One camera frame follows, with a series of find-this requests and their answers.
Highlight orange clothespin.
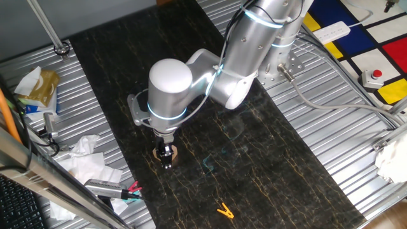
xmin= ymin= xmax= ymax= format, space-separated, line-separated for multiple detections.
xmin=216 ymin=202 xmax=235 ymax=219

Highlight white power strip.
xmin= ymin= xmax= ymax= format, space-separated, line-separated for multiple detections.
xmin=312 ymin=21 xmax=352 ymax=45

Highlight blue and white package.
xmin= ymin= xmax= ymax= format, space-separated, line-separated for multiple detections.
xmin=18 ymin=92 xmax=60 ymax=121

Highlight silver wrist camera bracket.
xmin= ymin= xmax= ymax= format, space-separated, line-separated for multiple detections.
xmin=127 ymin=93 xmax=153 ymax=127

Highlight black usb hub cable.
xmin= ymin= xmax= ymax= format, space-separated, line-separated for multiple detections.
xmin=126 ymin=190 xmax=150 ymax=204

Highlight colourful squares floor mat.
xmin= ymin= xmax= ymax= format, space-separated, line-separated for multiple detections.
xmin=301 ymin=0 xmax=407 ymax=106

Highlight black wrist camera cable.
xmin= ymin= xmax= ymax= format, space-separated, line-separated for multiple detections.
xmin=224 ymin=0 xmax=257 ymax=48

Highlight crumpled white tissue ball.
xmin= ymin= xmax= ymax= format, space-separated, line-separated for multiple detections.
xmin=69 ymin=134 xmax=100 ymax=158

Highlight black marble pattern mat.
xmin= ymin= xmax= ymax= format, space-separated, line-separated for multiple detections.
xmin=68 ymin=0 xmax=366 ymax=229

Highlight black camera device cable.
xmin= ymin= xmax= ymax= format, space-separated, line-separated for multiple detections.
xmin=31 ymin=133 xmax=61 ymax=157

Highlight white tissue paper sheets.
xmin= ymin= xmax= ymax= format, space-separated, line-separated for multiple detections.
xmin=49 ymin=151 xmax=130 ymax=221

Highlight grey emergency stop box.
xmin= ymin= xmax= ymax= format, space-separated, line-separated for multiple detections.
xmin=361 ymin=69 xmax=385 ymax=90

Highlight thick black frame cable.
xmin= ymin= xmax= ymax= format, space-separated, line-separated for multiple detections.
xmin=0 ymin=74 xmax=32 ymax=171

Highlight small wooden block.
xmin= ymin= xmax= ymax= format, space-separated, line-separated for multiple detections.
xmin=152 ymin=144 xmax=178 ymax=162

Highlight metal frame bar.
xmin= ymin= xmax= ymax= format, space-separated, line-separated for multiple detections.
xmin=0 ymin=127 xmax=131 ymax=229

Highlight gold tissue pack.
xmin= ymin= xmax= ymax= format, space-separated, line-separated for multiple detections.
xmin=18 ymin=69 xmax=60 ymax=108

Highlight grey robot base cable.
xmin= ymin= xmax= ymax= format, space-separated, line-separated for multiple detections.
xmin=277 ymin=62 xmax=404 ymax=127

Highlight white cloth bundle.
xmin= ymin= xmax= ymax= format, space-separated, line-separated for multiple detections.
xmin=374 ymin=133 xmax=407 ymax=184

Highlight white power strip cable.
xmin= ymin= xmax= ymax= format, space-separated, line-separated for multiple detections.
xmin=348 ymin=0 xmax=375 ymax=29

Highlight teal clothespin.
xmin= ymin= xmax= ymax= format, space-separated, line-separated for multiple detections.
xmin=122 ymin=187 xmax=142 ymax=203

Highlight red clothespin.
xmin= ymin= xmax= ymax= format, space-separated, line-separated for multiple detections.
xmin=127 ymin=180 xmax=143 ymax=193

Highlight black keyboard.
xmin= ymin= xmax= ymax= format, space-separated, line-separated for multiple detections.
xmin=0 ymin=174 xmax=45 ymax=229

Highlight silver corner bracket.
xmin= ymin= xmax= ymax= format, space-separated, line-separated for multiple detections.
xmin=371 ymin=138 xmax=389 ymax=153

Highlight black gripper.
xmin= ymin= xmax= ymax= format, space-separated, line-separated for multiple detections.
xmin=155 ymin=139 xmax=175 ymax=170

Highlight orange tube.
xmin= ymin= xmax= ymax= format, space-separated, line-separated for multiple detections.
xmin=0 ymin=87 xmax=23 ymax=144

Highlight white tissue sheet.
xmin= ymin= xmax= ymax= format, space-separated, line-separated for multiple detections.
xmin=14 ymin=66 xmax=42 ymax=96

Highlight aluminium pole with base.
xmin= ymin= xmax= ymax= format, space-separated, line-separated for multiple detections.
xmin=27 ymin=0 xmax=71 ymax=61

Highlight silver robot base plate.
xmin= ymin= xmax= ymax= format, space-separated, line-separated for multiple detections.
xmin=257 ymin=47 xmax=306 ymax=90

